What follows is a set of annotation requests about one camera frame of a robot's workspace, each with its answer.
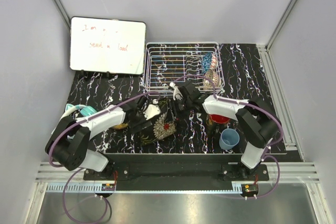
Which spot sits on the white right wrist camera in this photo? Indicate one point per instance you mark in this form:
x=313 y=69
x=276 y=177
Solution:
x=177 y=95

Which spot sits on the black floral square plate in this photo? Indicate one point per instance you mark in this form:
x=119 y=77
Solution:
x=163 y=125

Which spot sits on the yellow patterned small plate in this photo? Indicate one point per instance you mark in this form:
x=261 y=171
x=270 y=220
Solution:
x=120 y=126

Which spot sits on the red white patterned bowl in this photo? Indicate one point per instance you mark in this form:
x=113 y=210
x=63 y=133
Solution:
x=213 y=76

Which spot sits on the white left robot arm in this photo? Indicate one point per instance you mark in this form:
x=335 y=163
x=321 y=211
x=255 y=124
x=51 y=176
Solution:
x=68 y=145

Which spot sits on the blue patterned bowl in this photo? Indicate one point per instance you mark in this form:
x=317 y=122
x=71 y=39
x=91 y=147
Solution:
x=209 y=62

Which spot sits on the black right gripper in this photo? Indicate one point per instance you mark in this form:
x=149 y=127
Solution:
x=174 y=112

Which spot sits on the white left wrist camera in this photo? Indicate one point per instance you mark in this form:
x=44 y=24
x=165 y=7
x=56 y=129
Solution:
x=152 y=110

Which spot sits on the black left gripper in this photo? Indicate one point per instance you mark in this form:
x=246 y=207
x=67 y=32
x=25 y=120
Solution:
x=137 y=127

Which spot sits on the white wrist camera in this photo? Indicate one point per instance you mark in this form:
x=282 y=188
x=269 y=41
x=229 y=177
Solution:
x=177 y=95
x=152 y=110

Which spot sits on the teal cat ear headphones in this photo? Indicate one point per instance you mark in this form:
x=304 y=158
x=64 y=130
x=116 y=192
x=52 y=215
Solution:
x=78 y=110

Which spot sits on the light blue plastic cup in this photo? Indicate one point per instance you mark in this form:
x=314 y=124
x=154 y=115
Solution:
x=229 y=138

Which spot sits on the white whiteboard with red writing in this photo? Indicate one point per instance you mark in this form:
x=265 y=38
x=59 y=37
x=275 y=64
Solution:
x=107 y=45

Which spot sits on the white wire dish rack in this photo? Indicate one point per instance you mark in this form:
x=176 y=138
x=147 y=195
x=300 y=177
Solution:
x=167 y=62

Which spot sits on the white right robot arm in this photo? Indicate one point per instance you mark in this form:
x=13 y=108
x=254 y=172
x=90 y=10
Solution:
x=255 y=117

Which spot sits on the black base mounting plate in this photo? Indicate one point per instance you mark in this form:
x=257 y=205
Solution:
x=232 y=171

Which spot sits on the red black mug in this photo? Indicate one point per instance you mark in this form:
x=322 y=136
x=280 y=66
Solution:
x=215 y=123

